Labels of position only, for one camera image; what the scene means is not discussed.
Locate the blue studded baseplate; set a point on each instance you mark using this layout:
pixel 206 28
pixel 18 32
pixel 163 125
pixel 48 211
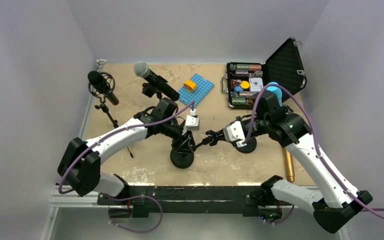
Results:
pixel 203 87

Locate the black condenser microphone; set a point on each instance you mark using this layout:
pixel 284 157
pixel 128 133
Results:
pixel 102 86

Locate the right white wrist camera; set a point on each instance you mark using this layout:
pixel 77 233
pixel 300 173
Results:
pixel 234 133

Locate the blue handheld microphone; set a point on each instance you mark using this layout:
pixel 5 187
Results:
pixel 277 91

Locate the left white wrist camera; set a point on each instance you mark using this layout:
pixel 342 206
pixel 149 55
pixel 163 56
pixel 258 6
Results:
pixel 192 121

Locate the orange yellow toy brick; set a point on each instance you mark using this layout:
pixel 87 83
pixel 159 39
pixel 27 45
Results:
pixel 190 85

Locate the black tripod shock-mount stand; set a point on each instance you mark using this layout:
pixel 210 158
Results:
pixel 102 101

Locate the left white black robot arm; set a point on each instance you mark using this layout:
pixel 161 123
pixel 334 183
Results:
pixel 80 166

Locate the black stand behind left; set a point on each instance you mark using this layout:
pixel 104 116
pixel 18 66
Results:
pixel 149 91

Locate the gold handheld microphone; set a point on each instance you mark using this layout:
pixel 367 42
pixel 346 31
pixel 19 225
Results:
pixel 289 166

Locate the yellow poker chip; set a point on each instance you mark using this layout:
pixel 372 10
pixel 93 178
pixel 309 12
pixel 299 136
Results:
pixel 245 85

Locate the black stand with shock mount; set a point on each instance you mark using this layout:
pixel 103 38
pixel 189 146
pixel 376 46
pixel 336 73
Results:
pixel 249 147

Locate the black poker chip case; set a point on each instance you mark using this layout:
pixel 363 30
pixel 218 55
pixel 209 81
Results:
pixel 284 66

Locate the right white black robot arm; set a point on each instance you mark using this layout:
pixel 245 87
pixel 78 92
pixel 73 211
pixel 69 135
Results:
pixel 334 203

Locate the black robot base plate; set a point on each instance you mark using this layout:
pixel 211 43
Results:
pixel 245 200

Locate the black round-base mic stand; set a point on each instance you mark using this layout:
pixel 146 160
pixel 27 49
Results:
pixel 185 161

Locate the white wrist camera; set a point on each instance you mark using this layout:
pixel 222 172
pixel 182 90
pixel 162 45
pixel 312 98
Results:
pixel 192 121
pixel 234 133

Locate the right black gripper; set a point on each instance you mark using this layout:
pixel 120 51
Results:
pixel 222 136

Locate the black silver-grille microphone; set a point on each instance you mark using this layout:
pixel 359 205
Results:
pixel 142 70

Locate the white card deck box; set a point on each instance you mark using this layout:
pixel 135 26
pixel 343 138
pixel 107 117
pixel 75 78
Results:
pixel 256 84

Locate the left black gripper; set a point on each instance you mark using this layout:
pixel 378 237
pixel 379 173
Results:
pixel 183 141

